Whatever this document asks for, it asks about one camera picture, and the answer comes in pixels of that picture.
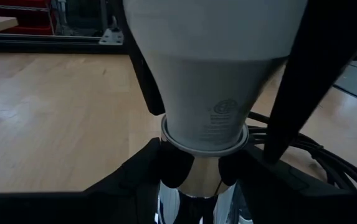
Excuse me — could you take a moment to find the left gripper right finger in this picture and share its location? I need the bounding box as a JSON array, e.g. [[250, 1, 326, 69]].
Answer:
[[217, 145, 357, 224]]

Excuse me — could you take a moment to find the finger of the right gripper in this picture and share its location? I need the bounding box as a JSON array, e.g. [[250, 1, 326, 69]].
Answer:
[[263, 0, 357, 164], [126, 27, 166, 116]]

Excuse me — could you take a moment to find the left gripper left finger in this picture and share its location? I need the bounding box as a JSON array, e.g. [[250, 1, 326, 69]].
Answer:
[[0, 138, 195, 224]]

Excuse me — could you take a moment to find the black power cord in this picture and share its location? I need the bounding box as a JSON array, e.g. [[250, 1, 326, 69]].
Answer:
[[246, 111, 357, 194]]

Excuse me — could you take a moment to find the white LED lightbulb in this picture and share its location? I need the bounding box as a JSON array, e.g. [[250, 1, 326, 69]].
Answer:
[[122, 0, 308, 153]]

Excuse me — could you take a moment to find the chrome lamp base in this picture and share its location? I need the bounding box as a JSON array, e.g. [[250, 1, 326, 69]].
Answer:
[[156, 114, 254, 224]]

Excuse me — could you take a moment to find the red storage bin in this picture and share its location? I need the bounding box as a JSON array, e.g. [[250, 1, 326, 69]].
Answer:
[[0, 0, 55, 35]]

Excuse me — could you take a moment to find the silver metal corner bracket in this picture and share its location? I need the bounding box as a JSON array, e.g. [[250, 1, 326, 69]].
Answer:
[[98, 27, 125, 46]]

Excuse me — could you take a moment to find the black table edge rail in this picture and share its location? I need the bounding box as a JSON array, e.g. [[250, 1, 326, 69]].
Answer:
[[0, 32, 128, 55]]

